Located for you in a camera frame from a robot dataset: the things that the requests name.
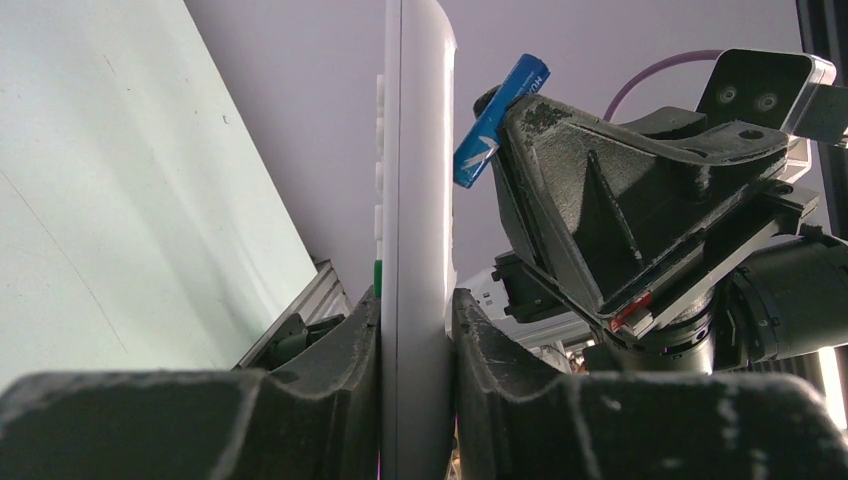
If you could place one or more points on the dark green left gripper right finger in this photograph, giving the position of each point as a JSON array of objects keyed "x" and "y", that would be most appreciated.
[{"x": 520, "y": 418}]

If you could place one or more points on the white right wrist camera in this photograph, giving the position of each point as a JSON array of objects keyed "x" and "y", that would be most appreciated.
[{"x": 788, "y": 92}]

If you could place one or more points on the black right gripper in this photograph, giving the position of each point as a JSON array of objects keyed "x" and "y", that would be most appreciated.
[{"x": 675, "y": 241}]

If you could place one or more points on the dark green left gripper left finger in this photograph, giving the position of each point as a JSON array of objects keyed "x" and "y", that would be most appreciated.
[{"x": 315, "y": 417}]

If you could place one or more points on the white remote control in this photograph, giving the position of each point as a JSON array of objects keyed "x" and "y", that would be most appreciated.
[{"x": 418, "y": 276}]

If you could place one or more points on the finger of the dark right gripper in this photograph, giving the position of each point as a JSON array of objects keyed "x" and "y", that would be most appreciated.
[{"x": 489, "y": 107}]

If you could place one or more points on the blue AAA battery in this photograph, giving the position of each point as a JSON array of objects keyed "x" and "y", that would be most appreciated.
[{"x": 482, "y": 141}]

